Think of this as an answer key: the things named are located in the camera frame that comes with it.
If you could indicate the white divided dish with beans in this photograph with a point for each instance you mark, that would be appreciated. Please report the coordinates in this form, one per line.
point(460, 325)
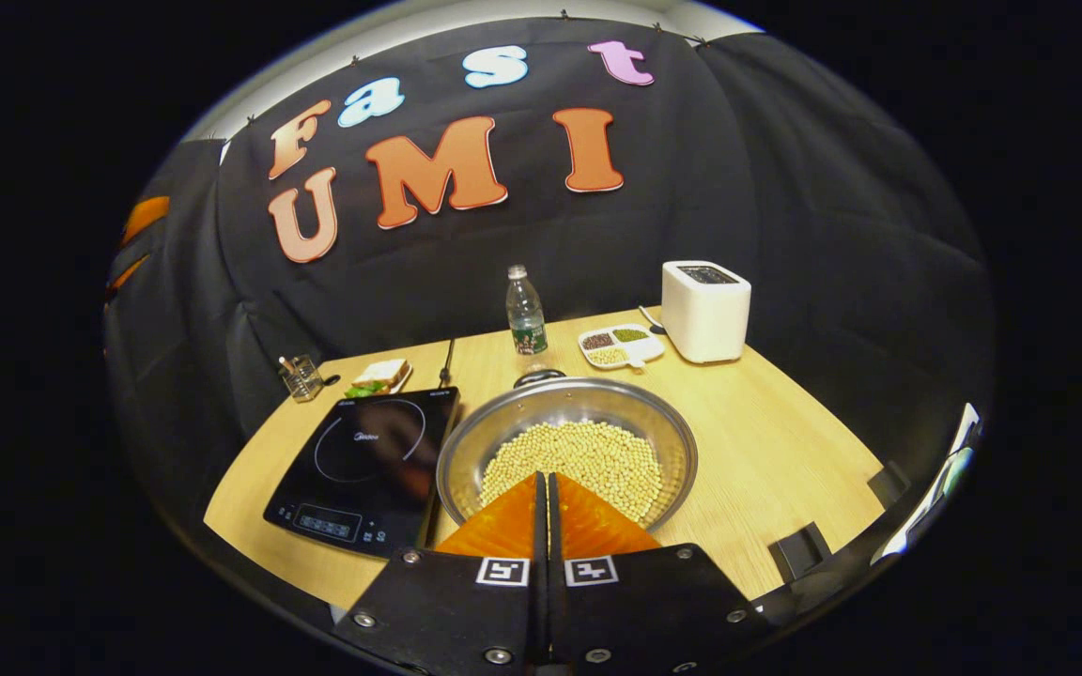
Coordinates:
point(621, 345)

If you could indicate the clear plastic water bottle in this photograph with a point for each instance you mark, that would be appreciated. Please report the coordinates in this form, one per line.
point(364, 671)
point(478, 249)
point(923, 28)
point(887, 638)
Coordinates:
point(526, 314)

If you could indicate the sandwich on small plate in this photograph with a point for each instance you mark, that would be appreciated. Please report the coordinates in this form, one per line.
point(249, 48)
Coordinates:
point(379, 376)

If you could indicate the glass toothpick holder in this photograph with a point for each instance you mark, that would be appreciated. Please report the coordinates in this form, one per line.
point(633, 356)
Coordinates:
point(301, 380)

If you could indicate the pile of yellow soybeans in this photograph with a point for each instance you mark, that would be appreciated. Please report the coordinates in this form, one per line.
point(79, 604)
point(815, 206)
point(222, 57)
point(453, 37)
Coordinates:
point(588, 460)

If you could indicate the white toaster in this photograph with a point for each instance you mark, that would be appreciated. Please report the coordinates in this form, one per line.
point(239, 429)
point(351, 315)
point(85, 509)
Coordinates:
point(705, 314)

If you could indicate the black backdrop cloth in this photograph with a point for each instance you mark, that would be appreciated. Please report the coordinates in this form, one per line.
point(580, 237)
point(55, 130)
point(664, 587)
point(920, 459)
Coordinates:
point(785, 188)

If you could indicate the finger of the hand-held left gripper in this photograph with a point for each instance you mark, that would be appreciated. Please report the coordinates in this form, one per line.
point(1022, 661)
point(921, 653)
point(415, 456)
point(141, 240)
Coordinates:
point(146, 216)
point(128, 272)

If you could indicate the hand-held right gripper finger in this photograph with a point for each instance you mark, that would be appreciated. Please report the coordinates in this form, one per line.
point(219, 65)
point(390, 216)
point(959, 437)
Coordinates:
point(537, 601)
point(554, 601)

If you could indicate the black table bracket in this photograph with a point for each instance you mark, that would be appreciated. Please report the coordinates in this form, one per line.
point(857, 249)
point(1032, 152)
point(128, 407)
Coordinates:
point(888, 483)
point(799, 552)

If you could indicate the stainless steel pot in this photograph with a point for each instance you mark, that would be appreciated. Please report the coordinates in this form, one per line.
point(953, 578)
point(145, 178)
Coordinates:
point(475, 451)

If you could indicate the black induction cooktop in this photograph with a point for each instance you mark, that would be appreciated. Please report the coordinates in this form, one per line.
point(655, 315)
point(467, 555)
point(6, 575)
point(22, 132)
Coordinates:
point(363, 469)

